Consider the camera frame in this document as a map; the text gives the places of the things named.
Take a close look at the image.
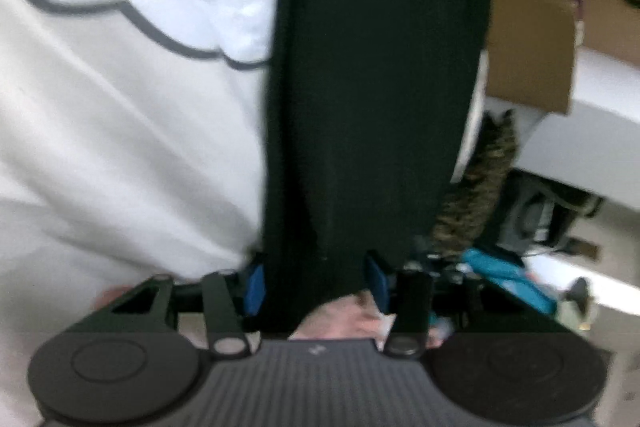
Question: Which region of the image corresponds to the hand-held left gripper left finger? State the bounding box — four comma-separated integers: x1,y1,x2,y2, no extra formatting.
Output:
75,264,267,357

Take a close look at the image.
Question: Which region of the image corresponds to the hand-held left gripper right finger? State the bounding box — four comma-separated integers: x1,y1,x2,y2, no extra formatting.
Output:
365,251,556,359

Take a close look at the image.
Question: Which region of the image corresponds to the black garment bear print lining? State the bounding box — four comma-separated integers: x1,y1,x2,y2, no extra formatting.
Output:
260,0,497,340

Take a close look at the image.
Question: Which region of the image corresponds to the teal garment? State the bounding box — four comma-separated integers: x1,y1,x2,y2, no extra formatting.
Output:
457,248,558,315

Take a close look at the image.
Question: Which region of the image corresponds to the leopard print cloth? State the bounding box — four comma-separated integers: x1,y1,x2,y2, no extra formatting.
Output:
431,111,519,260

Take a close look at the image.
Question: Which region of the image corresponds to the dark grey box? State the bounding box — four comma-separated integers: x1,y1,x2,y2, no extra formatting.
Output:
500,169,603,258

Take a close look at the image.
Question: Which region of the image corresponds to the white cartoon print cloth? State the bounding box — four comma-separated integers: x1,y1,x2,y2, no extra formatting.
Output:
0,0,321,408

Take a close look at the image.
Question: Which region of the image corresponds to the large cardboard sheet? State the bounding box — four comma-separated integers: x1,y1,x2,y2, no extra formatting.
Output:
475,0,578,116

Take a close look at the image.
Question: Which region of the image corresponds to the cardboard box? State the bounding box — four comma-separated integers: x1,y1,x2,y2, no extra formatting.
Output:
574,0,640,68

